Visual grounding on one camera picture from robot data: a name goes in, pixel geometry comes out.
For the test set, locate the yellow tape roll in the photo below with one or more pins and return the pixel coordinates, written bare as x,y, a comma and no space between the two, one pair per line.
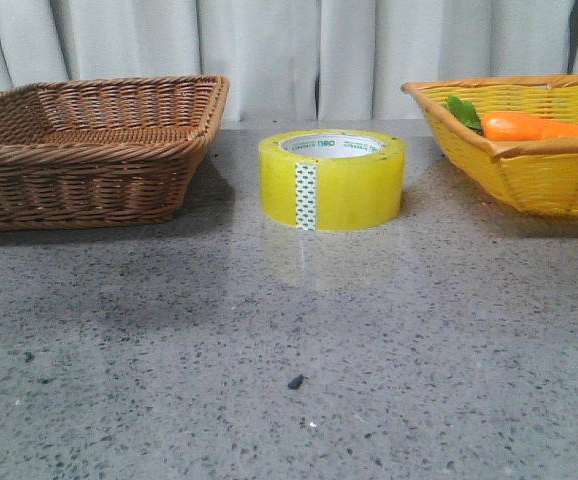
331,179

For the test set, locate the orange toy carrot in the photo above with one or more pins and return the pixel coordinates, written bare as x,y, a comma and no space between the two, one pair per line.
508,125

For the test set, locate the yellow woven basket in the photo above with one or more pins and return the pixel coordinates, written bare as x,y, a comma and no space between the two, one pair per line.
534,176

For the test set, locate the brown wicker basket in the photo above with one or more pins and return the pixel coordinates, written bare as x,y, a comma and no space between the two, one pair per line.
99,153

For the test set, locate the white curtain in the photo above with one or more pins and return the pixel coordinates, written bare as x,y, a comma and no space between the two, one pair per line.
290,60

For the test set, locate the small black debris piece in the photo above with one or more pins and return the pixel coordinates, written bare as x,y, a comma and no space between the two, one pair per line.
296,382

